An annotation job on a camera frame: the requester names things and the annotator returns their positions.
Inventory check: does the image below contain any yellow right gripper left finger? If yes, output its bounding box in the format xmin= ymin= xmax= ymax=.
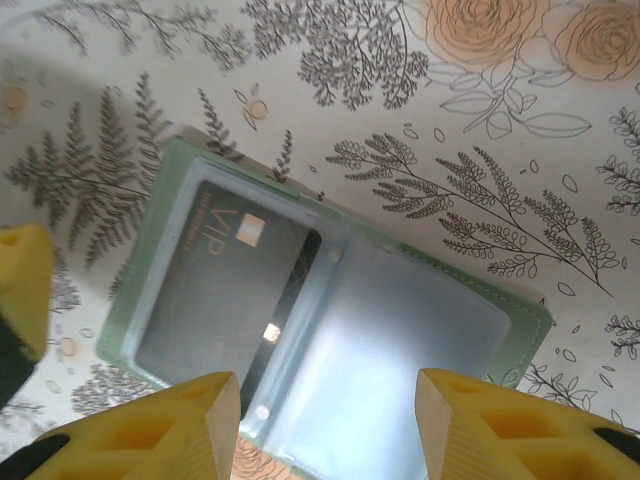
xmin=0 ymin=372 xmax=240 ymax=480

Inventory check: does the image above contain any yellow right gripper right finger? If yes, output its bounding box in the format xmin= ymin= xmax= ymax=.
xmin=417 ymin=368 xmax=640 ymax=480

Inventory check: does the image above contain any black VIP credit card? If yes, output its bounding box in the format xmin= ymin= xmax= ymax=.
xmin=133 ymin=179 xmax=322 ymax=396
xmin=227 ymin=227 xmax=324 ymax=401

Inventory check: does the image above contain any sage green card holder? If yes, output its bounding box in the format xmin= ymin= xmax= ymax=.
xmin=94 ymin=137 xmax=554 ymax=480

